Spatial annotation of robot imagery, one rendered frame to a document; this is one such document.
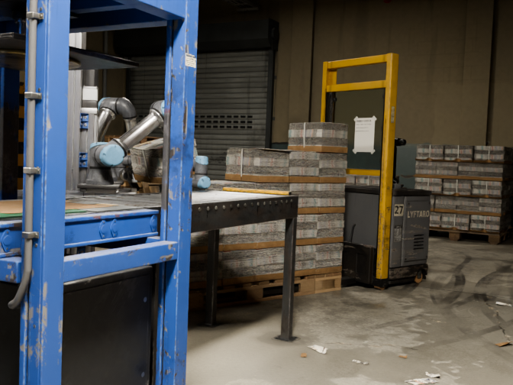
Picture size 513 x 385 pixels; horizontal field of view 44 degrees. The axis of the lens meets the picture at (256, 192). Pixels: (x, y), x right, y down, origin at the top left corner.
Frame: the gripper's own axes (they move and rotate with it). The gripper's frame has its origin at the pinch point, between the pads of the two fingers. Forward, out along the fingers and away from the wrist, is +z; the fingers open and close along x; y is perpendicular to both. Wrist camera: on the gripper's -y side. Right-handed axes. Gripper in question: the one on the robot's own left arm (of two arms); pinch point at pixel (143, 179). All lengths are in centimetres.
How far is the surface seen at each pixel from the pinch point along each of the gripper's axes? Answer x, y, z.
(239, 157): 67, -3, 22
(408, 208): 195, -82, 67
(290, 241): 9, -32, 122
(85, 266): -143, 32, 203
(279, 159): 83, -9, 45
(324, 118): 187, -4, -1
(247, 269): 36, -73, 44
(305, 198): 101, -44, 46
